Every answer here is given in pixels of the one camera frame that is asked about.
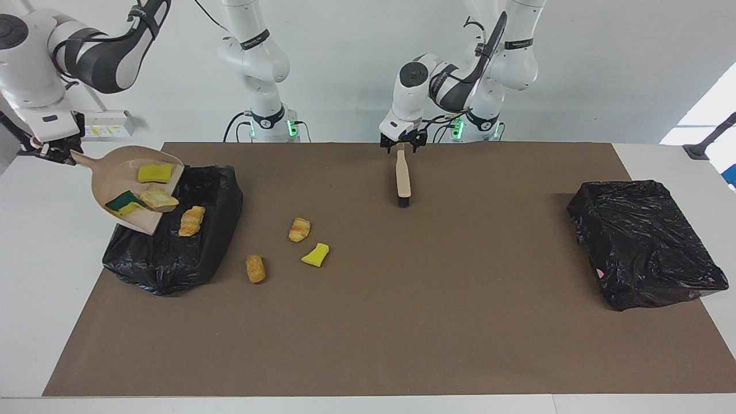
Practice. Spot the beige plastic dustpan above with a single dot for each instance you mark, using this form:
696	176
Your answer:
115	172

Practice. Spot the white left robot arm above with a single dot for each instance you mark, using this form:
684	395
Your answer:
500	57

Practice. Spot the small yellow sponge piece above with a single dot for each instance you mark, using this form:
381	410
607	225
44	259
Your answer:
315	255

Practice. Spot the green and yellow sponge piece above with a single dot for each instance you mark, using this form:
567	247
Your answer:
123	202

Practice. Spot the white wall socket box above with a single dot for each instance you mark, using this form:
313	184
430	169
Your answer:
109	126

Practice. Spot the orange striped croissant piece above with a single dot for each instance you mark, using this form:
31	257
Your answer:
191	221

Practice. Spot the large yellow sponge piece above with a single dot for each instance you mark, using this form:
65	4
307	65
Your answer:
155	172

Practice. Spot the black bag-lined bin pink spot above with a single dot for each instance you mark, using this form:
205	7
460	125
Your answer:
638	241

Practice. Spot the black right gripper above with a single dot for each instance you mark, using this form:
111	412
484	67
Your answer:
77	126

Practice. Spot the brown table mat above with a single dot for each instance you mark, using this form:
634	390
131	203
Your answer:
368	356

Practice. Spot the beige brush with black bristles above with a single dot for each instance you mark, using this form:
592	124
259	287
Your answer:
403	178

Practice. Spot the black camera stand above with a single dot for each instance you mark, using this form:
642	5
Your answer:
20	141
698	150

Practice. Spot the blue object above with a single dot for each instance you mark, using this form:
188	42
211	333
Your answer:
731	177

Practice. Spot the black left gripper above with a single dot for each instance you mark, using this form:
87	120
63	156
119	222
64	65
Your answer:
404	138

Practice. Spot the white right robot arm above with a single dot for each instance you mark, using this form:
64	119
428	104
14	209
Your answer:
253	57

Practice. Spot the whole striped croissant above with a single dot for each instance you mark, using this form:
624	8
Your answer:
299	229

